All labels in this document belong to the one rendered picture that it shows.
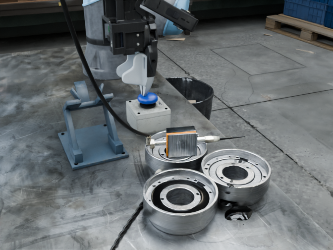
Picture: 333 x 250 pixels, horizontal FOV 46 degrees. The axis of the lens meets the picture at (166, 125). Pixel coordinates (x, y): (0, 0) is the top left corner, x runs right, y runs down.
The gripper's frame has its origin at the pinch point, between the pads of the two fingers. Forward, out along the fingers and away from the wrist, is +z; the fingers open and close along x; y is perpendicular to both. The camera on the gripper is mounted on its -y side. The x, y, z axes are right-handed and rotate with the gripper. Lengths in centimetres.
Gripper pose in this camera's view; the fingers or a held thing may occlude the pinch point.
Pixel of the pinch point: (147, 88)
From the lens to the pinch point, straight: 76.5
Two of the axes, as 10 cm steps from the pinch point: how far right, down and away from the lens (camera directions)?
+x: 3.7, 4.4, -8.2
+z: -0.1, 8.8, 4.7
